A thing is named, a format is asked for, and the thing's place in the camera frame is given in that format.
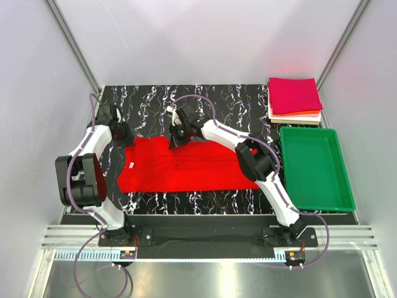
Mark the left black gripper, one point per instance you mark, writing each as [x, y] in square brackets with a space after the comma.
[129, 137]

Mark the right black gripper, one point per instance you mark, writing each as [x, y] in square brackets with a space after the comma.
[175, 141]

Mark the red t shirt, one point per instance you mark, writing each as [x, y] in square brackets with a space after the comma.
[150, 166]

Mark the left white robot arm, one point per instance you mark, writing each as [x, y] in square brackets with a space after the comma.
[81, 182]

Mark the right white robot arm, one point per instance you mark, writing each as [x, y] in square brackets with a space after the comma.
[256, 160]

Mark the black marbled table mat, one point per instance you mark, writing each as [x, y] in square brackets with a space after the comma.
[240, 106]

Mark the magenta folded t shirt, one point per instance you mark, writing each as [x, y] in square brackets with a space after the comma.
[291, 96]

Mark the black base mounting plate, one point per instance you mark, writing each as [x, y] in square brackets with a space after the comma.
[275, 235]

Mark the cream folded t shirt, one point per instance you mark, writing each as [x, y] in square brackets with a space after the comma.
[301, 123]

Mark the orange folded t shirt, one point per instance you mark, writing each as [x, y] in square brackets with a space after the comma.
[305, 112]

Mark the green plastic bin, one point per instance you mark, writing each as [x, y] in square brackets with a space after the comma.
[314, 170]

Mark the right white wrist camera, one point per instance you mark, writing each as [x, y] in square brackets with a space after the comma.
[175, 120]

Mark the aluminium front rail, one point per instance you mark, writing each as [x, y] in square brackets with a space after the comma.
[340, 236]

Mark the white slotted cable duct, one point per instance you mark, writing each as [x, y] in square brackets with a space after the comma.
[95, 255]

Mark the left aluminium frame post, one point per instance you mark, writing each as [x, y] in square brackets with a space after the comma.
[69, 38]

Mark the aluminium frame post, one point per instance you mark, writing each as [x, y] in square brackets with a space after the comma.
[351, 26]
[69, 38]

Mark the right aluminium frame post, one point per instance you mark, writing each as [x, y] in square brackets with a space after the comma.
[351, 26]

